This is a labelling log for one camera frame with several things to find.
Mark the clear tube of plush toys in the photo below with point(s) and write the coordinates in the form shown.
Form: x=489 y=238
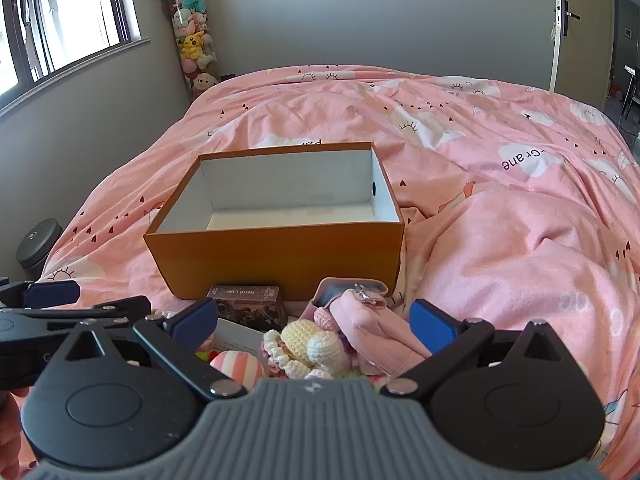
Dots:
x=192 y=45

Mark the pink fabric pouch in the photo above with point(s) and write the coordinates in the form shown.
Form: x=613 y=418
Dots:
x=380 y=335

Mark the dark printed card box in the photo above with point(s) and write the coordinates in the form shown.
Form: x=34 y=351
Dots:
x=247 y=305

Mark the orange cardboard box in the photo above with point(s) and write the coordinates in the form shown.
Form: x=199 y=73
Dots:
x=280 y=265

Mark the pink printed blanket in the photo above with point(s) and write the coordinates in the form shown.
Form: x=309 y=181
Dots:
x=500 y=240

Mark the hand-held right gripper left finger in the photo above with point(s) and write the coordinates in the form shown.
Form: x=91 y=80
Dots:
x=194 y=323

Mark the window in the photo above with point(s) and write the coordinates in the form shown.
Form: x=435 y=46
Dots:
x=75 y=5

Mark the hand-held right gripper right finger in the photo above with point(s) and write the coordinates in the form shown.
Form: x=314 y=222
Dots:
x=431 y=331

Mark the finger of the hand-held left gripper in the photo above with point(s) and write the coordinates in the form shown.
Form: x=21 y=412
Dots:
x=122 y=306
x=50 y=293

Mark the grey round trash can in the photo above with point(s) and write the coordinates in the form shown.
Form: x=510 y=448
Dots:
x=37 y=247

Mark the pink striped plush toy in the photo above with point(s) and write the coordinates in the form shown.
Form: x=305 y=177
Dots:
x=235 y=366

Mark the grey door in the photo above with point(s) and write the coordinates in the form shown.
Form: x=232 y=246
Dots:
x=585 y=55

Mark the dark chair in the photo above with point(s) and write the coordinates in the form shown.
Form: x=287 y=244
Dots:
x=631 y=90

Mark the grey box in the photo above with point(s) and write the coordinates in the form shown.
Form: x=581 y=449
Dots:
x=237 y=337

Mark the cream crochet doll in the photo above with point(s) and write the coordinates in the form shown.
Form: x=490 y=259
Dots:
x=310 y=345

